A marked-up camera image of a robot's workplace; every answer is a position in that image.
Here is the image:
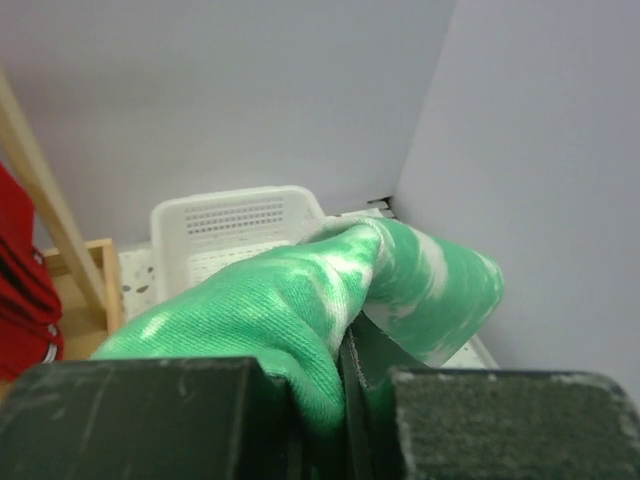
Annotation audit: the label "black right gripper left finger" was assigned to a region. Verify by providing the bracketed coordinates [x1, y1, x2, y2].
[1, 358, 305, 479]

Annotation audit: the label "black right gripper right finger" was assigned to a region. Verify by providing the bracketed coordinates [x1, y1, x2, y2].
[339, 319, 639, 479]

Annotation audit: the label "green tie-dye trousers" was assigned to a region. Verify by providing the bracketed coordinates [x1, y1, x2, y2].
[95, 217, 504, 438]

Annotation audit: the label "red trousers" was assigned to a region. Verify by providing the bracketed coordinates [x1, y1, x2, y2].
[1, 168, 64, 381]

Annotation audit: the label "wooden clothes rack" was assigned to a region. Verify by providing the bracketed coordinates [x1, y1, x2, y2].
[1, 78, 124, 361]

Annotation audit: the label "white plastic basket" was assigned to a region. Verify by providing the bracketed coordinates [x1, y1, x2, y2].
[150, 185, 325, 303]

